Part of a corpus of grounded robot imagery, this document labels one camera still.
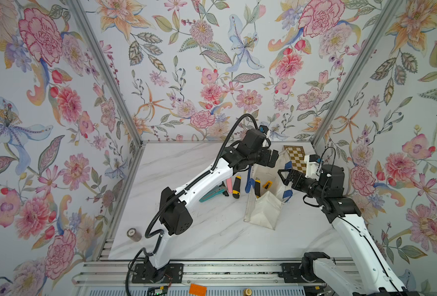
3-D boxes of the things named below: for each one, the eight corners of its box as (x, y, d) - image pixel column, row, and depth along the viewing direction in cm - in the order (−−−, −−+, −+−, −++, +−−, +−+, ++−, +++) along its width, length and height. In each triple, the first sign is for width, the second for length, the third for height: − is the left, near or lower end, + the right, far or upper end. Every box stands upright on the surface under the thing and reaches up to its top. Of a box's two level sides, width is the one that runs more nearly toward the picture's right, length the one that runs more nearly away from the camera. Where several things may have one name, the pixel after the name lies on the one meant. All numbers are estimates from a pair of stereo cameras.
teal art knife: (201, 204, 96) (201, 202, 94) (198, 199, 97) (198, 197, 96) (225, 190, 101) (225, 188, 99) (222, 186, 103) (222, 183, 101)
